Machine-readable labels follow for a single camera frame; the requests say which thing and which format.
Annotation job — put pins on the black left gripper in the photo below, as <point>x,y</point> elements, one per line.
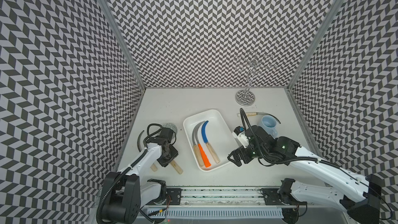
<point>174,153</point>

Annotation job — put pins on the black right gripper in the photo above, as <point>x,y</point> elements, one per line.
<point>236,154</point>

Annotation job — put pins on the wooden handle sickle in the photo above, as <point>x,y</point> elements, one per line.
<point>139,146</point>
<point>178,169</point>

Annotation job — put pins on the orange collar sickle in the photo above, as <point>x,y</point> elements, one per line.
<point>204,156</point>

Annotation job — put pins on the white plastic storage box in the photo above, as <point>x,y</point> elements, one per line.
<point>219,136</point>

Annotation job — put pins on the blue blade sickle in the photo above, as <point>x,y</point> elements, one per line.
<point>209,146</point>

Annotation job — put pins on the light blue mug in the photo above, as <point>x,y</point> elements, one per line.
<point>269,124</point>

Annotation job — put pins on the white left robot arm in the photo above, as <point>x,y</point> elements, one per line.
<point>133,177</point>

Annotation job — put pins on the clear glass cup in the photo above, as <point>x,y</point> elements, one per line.
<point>171,126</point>

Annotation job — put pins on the sickle near chrome stand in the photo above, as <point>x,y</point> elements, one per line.
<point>248,114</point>

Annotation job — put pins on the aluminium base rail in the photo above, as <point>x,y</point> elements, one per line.
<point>223,203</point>

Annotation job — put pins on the chrome wire stand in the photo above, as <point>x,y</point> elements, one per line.
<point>249,64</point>

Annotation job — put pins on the aluminium corner post left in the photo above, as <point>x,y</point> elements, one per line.
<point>120,40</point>

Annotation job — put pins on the aluminium corner post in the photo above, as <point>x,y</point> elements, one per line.
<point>120,40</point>
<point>332,13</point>

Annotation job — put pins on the aluminium corner post right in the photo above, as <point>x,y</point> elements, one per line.
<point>332,13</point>

